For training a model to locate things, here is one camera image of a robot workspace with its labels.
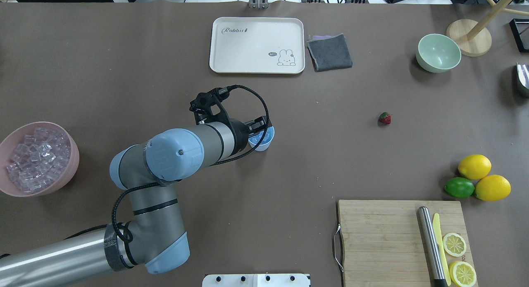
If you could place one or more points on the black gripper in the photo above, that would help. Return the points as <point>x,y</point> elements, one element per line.
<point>240,131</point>

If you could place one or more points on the red strawberry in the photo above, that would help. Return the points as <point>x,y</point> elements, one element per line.
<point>385,118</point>

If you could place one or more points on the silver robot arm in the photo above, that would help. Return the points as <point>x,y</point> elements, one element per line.
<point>146,224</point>

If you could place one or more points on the light blue plastic cup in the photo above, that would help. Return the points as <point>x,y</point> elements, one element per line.
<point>265,143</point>

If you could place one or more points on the pink bowl of ice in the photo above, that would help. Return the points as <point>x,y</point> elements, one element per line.
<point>37,159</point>

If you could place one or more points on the wooden cup tree stand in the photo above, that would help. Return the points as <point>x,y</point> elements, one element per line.
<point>472,37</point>

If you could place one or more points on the cream rabbit serving tray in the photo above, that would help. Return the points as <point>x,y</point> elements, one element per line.
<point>258,45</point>

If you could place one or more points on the grey folded cloth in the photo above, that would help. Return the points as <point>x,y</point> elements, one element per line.
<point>329,52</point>

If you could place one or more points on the bamboo cutting board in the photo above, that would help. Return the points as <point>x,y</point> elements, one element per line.
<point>382,243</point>

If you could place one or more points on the mint green bowl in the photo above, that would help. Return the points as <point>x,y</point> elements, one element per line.
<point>437,53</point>

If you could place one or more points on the yellow plastic knife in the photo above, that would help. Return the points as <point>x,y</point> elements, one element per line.
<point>439,242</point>

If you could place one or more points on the green lime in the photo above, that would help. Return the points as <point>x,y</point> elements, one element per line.
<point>459,187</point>

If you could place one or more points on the yellow lemon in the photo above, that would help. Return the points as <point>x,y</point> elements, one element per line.
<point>492,188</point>
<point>475,167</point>

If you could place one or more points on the lemon half slice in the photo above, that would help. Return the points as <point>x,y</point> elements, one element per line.
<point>462,274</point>
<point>454,244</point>

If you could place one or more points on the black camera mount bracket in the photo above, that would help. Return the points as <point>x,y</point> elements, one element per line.
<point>207,107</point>

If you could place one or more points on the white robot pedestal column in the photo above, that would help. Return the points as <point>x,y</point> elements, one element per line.
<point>257,280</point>

